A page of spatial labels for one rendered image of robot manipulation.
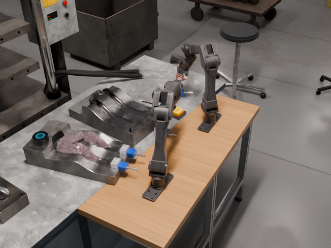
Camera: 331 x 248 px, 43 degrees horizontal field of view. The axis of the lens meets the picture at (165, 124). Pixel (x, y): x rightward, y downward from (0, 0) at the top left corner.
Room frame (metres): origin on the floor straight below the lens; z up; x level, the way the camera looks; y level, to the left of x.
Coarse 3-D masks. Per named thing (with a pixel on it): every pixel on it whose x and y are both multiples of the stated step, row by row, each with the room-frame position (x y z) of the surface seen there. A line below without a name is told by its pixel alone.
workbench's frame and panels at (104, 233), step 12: (72, 216) 1.31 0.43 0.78; (60, 228) 1.24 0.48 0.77; (72, 228) 1.35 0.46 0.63; (84, 228) 1.41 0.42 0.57; (96, 228) 1.47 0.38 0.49; (108, 228) 1.54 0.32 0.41; (48, 240) 1.24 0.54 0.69; (60, 240) 1.29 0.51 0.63; (72, 240) 1.34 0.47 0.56; (84, 240) 1.39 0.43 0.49; (96, 240) 1.46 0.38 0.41; (108, 240) 1.53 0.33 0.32; (120, 240) 1.60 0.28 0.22
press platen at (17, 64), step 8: (0, 48) 2.51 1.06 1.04; (0, 56) 2.39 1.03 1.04; (8, 56) 2.39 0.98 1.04; (16, 56) 2.39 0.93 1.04; (24, 56) 2.39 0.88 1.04; (0, 64) 2.28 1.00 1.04; (8, 64) 2.28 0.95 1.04; (16, 64) 2.28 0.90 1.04; (24, 64) 2.28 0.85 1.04; (32, 64) 2.28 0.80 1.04; (0, 72) 2.19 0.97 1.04; (8, 72) 2.18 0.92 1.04; (16, 72) 2.18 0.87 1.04; (24, 72) 2.23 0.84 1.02; (0, 80) 2.10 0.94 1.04; (8, 80) 2.13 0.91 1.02; (16, 80) 2.17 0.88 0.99; (0, 88) 2.09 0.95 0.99
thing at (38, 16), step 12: (36, 0) 2.30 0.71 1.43; (36, 12) 2.29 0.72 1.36; (36, 24) 2.29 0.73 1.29; (36, 36) 2.31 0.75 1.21; (48, 48) 2.31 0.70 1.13; (48, 60) 2.30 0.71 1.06; (48, 72) 2.29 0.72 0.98; (48, 84) 2.29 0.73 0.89; (48, 96) 2.28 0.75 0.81; (60, 96) 2.31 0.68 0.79
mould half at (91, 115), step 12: (108, 96) 2.07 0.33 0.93; (120, 96) 2.10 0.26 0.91; (72, 108) 2.06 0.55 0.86; (84, 108) 1.98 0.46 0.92; (96, 108) 1.96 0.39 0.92; (108, 108) 1.99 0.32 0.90; (120, 108) 2.01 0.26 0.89; (144, 108) 2.01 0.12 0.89; (84, 120) 1.99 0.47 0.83; (96, 120) 1.93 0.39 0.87; (108, 120) 1.90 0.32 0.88; (132, 120) 1.89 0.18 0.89; (144, 120) 1.89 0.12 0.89; (108, 132) 1.87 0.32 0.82; (120, 132) 1.82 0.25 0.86; (132, 132) 1.78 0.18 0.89; (144, 132) 1.84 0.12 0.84
